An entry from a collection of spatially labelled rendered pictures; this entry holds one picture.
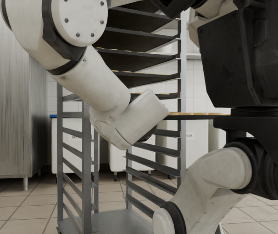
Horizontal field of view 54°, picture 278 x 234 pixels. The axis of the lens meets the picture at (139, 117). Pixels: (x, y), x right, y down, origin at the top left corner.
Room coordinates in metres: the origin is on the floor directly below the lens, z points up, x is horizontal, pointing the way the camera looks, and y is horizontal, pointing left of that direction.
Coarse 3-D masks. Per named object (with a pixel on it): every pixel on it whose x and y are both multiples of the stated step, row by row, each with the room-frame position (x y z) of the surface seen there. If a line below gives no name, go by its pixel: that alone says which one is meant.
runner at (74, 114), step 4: (64, 112) 1.56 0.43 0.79; (68, 112) 1.45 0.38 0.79; (72, 112) 1.37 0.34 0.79; (76, 112) 1.28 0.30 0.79; (80, 112) 1.21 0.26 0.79; (64, 116) 1.56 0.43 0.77; (68, 116) 1.45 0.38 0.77; (72, 116) 1.37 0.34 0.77; (76, 116) 1.28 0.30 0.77; (80, 116) 1.21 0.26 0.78
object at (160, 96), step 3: (132, 93) 1.15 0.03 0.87; (135, 93) 1.16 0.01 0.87; (138, 93) 1.16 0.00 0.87; (132, 96) 1.15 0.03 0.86; (135, 96) 1.16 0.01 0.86; (159, 96) 1.21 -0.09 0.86; (162, 96) 1.21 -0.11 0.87; (165, 96) 1.22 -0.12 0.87; (168, 96) 1.23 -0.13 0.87; (171, 96) 1.23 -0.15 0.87; (174, 96) 1.24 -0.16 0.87; (81, 99) 1.40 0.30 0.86
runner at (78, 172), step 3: (63, 159) 1.59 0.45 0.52; (66, 162) 1.50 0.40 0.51; (69, 162) 1.43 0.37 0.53; (66, 165) 1.50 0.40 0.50; (69, 165) 1.43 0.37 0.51; (72, 165) 1.37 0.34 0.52; (72, 168) 1.37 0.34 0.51; (75, 168) 1.30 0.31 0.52; (75, 171) 1.30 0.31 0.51; (78, 171) 1.25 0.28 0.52; (78, 174) 1.25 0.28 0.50; (81, 174) 1.20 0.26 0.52; (81, 177) 1.20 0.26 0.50; (93, 183) 1.11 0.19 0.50; (93, 186) 1.07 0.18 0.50; (96, 186) 1.07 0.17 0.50
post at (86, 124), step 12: (84, 108) 1.04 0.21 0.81; (84, 120) 1.04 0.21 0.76; (84, 132) 1.04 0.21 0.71; (84, 144) 1.04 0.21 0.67; (84, 156) 1.04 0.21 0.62; (84, 168) 1.04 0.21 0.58; (84, 180) 1.04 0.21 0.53; (84, 192) 1.04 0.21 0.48; (84, 204) 1.04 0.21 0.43; (84, 216) 1.04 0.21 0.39; (84, 228) 1.04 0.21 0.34
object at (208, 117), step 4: (168, 116) 0.82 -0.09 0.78; (172, 116) 0.83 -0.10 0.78; (176, 116) 0.83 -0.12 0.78; (180, 116) 0.84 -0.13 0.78; (184, 116) 0.85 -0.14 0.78; (188, 116) 0.85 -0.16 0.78; (192, 116) 0.86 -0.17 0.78; (196, 116) 0.87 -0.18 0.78; (200, 116) 0.87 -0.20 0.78; (204, 116) 0.88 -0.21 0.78; (208, 116) 0.89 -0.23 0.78; (212, 116) 0.90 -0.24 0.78
